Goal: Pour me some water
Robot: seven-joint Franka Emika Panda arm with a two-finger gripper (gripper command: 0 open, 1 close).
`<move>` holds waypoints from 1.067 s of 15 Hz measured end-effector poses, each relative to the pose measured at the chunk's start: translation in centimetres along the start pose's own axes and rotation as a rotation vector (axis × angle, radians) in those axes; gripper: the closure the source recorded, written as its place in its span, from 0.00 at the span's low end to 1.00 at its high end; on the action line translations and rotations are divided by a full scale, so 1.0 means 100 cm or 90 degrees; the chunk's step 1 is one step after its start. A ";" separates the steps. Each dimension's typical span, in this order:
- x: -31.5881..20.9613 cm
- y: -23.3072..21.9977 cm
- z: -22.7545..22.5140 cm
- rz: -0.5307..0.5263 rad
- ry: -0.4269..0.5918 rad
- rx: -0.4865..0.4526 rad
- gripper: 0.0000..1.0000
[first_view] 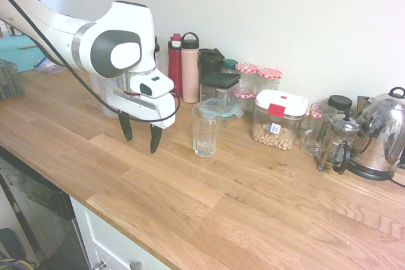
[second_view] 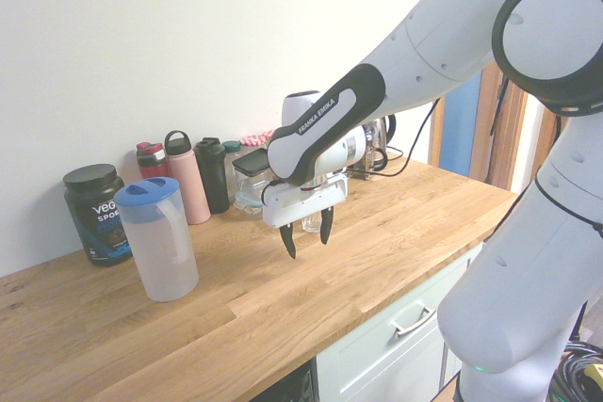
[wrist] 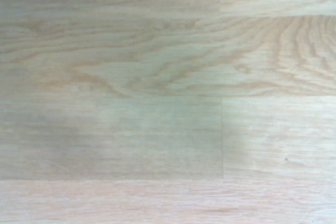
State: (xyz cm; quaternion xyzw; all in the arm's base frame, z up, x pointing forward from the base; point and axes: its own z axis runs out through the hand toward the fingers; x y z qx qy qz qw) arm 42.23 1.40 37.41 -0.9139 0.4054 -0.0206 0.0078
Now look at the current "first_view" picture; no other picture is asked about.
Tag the small steel jug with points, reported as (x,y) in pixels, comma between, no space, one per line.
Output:
(364,102)

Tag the red water bottle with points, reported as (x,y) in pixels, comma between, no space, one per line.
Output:
(175,67)

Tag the cereal container white red lid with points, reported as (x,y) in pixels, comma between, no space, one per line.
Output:
(278,102)

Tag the teal bread box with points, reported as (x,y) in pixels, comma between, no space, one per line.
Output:
(16,55)

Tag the glass container with teal lid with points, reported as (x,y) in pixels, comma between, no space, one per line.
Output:
(228,108)

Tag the brown spread jar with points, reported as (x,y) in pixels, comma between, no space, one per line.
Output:
(13,31)

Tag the black shaker bottle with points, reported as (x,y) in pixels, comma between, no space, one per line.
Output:
(209,61)

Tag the dark bag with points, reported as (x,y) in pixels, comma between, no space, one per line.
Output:
(11,244)

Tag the clear glass mug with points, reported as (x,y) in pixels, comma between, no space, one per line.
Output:
(316,143)

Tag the square container with black lid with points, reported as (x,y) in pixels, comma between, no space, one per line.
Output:
(220,80)

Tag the shiny steel electric kettle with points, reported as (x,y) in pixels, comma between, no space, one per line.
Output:
(379,137)

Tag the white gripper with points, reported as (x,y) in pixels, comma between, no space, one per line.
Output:
(158,112)

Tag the jar with black lid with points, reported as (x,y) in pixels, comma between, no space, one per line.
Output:
(340,102)

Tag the tall jar red checkered lid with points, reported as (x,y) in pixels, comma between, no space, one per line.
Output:
(246,68)
(269,73)

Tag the white cabinet drawer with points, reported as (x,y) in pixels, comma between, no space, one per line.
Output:
(104,241)

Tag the clear zip bag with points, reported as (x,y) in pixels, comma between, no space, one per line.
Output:
(47,67)

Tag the pink bottle with black lid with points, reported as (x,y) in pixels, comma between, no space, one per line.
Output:
(190,74)

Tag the black protein powder tub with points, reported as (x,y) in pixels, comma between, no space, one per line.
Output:
(157,55)

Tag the translucent pitcher with blue lid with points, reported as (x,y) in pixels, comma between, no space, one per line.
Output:
(96,83)

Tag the silver drawer knob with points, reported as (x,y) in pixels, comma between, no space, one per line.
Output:
(136,266)
(101,265)

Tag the grey cutlery basket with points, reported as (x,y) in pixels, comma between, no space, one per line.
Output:
(9,83)

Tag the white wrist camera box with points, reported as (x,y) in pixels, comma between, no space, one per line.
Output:
(158,85)

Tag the glass jar with green lid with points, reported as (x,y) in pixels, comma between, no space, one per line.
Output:
(229,64)

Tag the black dishwasher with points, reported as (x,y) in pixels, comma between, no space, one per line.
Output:
(38,203)

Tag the glass French press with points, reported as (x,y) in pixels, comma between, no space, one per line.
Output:
(340,143)

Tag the clear drinking glass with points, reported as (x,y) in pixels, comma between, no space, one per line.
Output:
(205,137)

